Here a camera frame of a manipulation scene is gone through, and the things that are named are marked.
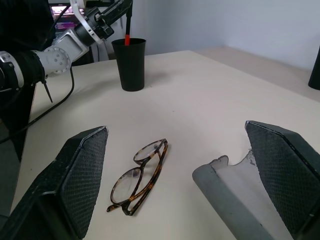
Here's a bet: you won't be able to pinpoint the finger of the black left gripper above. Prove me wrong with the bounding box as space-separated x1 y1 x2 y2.
103 0 134 25

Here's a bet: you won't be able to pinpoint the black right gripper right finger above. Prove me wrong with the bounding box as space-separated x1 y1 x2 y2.
243 120 320 236

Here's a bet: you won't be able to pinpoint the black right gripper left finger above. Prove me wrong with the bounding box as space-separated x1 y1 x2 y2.
0 126 109 240

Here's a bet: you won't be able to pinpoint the black marker with red cap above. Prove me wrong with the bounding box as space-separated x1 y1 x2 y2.
124 12 133 47

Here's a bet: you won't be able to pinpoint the black plastic cup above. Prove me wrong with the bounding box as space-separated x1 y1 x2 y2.
111 37 148 92

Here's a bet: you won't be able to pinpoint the grey open glasses case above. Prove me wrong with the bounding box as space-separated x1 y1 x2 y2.
191 147 295 240

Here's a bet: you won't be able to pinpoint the lit monitor screen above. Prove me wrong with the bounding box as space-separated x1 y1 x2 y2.
49 4 79 32

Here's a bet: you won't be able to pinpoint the tortoiseshell eyeglasses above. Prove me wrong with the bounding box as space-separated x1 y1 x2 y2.
106 138 169 216

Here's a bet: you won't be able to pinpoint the black conical object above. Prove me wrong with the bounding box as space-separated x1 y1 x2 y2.
308 44 320 90

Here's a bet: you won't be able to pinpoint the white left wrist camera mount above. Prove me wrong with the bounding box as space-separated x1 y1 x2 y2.
69 0 104 46

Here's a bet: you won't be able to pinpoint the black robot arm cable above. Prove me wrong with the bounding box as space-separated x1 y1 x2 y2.
0 66 76 145

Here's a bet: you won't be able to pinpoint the black cable tie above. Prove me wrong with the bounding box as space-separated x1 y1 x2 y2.
41 79 54 104

